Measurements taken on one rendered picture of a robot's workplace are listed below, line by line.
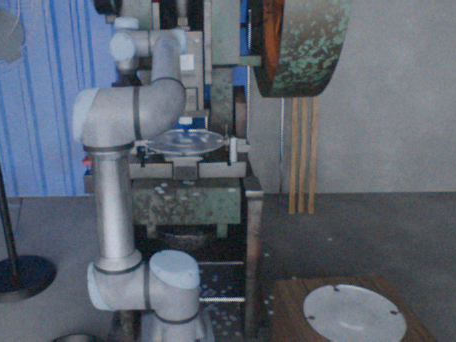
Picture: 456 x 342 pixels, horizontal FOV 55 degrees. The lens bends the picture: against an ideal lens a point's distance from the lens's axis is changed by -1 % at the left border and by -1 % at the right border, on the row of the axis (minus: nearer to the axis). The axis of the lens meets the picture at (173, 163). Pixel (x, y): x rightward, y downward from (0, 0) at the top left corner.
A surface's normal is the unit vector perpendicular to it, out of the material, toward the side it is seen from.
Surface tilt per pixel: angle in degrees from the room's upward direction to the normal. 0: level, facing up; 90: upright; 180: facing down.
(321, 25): 110
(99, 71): 90
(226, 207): 90
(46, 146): 90
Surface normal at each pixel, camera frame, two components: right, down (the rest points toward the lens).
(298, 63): -0.02, 0.84
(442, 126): -0.05, 0.34
